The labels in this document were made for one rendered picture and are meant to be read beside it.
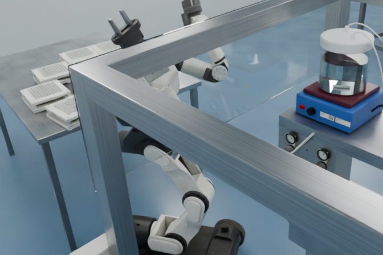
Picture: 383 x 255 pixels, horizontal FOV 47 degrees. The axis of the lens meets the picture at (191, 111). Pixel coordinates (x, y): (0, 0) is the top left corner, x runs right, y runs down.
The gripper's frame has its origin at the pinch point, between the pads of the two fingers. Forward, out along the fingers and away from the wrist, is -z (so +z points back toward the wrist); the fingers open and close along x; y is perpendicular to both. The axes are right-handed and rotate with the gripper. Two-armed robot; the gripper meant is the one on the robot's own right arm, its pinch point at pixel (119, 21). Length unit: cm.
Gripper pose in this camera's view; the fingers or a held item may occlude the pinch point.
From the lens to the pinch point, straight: 158.5
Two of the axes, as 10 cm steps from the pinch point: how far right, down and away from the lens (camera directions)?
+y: 6.4, 2.1, -7.4
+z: 4.3, 7.0, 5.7
